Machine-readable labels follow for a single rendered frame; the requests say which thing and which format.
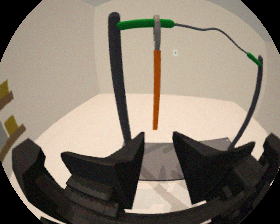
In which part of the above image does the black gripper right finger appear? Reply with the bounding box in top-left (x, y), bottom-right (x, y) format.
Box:
top-left (172, 131), bottom-right (256, 204)

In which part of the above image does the orange handle with grey loop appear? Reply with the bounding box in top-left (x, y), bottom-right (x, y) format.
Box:
top-left (152, 14), bottom-right (161, 129)

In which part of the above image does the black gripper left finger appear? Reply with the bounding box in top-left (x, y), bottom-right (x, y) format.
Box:
top-left (60, 131), bottom-right (145, 210)

